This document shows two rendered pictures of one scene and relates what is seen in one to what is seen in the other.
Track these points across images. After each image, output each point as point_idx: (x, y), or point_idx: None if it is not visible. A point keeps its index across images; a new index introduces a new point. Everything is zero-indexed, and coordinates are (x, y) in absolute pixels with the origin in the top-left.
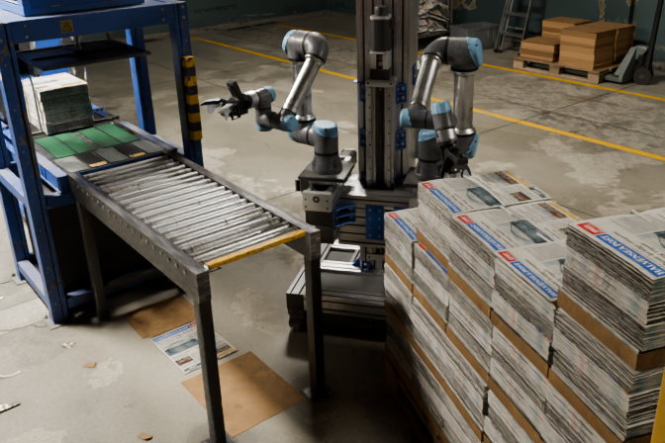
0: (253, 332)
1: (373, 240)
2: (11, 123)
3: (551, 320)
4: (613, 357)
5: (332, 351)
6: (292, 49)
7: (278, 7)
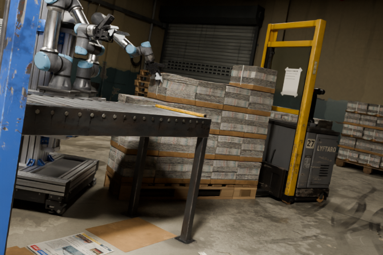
0: (57, 227)
1: None
2: (38, 17)
3: (249, 95)
4: (268, 93)
5: (89, 208)
6: (64, 0)
7: None
